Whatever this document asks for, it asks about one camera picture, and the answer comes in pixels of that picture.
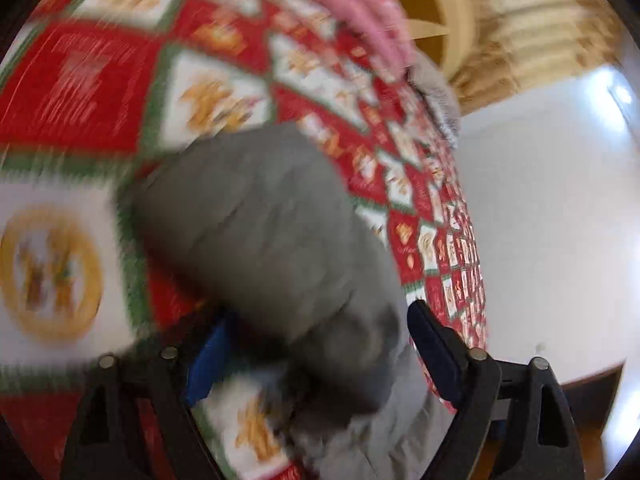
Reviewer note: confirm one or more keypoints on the beige curtain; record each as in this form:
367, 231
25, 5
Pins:
540, 20

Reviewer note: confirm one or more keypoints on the grey padded jacket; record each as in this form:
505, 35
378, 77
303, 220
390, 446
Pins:
260, 220

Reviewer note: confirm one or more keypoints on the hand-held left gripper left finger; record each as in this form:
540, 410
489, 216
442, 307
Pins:
206, 367

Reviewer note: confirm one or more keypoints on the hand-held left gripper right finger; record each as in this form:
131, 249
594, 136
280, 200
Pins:
440, 352

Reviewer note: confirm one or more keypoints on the beige wooden headboard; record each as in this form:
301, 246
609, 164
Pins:
450, 5

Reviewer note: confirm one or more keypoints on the red patterned bedspread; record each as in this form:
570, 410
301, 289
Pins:
90, 75

